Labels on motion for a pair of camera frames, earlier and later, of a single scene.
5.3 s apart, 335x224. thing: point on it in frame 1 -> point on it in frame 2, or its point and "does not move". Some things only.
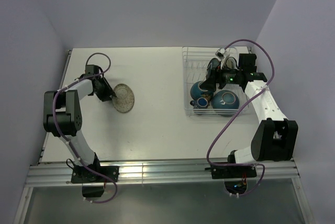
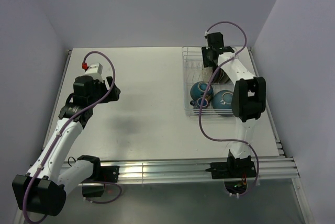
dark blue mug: x=201 y=103 does not move
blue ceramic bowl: x=225 y=99 does not move
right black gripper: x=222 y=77 -> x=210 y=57
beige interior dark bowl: x=196 y=93 does not move
